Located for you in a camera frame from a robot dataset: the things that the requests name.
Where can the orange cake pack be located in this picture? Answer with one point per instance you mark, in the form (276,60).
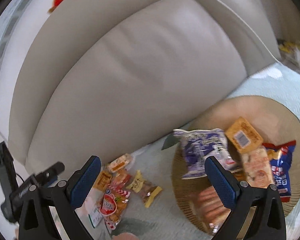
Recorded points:
(120,163)

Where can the red white striped snack bag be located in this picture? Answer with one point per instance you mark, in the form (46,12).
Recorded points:
(112,205)

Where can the beige leather headboard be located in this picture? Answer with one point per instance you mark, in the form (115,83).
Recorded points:
(106,77)

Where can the brown cracker pack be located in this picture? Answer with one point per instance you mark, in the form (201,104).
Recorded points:
(103,180)

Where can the red orange small pack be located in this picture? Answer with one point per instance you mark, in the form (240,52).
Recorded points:
(121,178)

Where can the yellow barcode cake pack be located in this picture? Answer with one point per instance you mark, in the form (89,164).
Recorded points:
(243,136)

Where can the blue red snack bag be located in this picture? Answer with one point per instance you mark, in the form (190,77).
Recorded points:
(280,159)

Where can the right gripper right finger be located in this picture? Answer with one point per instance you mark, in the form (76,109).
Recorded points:
(268,221)

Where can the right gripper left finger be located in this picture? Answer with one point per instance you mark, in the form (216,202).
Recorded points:
(36,221)

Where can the gold ribbed round plate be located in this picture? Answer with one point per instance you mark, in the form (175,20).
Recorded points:
(273,121)

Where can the sausage snack pack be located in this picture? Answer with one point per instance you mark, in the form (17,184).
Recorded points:
(208,208)

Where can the yellow candy wrapper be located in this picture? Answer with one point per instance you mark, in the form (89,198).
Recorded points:
(144,188)

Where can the orange peanut snack pack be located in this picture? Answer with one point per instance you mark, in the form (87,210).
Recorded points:
(257,168)

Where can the purple white snack bag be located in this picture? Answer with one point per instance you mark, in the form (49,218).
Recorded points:
(197,145)

